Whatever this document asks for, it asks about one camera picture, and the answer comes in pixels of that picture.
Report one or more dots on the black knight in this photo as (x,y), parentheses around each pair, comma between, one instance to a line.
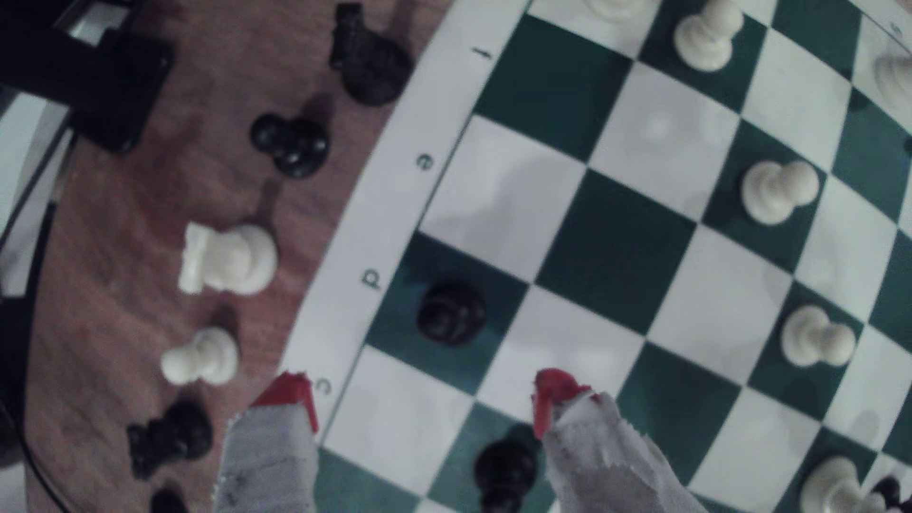
(374,68)
(178,431)

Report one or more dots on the green white chess mat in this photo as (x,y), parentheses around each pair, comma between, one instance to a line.
(613,249)

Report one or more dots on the white queen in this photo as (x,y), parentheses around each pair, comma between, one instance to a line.
(830,488)

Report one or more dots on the grey gripper finger with red tip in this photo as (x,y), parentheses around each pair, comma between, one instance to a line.
(605,463)
(271,463)

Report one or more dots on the black block stand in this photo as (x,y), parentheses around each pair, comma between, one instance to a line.
(107,85)

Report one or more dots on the white pawn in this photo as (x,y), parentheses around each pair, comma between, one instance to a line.
(809,336)
(769,192)
(702,43)
(206,356)

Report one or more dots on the black pawn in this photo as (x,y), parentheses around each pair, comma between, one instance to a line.
(299,146)
(502,470)
(167,503)
(451,313)

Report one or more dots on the white knight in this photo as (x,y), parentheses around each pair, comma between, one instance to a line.
(235,260)

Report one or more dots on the white rook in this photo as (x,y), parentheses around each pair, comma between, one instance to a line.
(898,78)

